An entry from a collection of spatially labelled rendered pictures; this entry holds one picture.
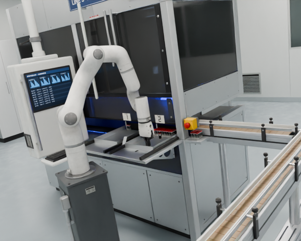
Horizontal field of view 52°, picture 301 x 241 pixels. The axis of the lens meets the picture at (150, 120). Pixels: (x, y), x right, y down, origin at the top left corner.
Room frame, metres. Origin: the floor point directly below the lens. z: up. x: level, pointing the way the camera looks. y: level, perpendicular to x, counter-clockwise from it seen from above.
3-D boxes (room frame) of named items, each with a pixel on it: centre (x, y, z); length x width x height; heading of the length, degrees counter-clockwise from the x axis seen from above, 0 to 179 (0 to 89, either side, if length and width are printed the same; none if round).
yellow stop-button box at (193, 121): (2.02, -0.27, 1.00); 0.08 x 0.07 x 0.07; 138
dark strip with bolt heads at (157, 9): (2.10, -0.15, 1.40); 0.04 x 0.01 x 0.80; 48
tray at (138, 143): (2.10, -0.01, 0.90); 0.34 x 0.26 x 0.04; 138
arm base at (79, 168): (1.78, 0.48, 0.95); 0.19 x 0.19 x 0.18
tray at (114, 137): (2.33, 0.24, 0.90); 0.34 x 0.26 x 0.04; 138
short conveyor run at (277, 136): (1.93, -0.58, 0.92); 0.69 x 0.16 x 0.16; 48
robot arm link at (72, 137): (1.81, 0.49, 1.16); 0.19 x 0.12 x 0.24; 21
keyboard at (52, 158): (2.38, 0.67, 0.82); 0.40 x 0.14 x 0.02; 134
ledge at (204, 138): (2.04, -0.31, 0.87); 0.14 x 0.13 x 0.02; 138
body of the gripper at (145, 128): (1.95, 0.04, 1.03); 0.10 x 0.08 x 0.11; 48
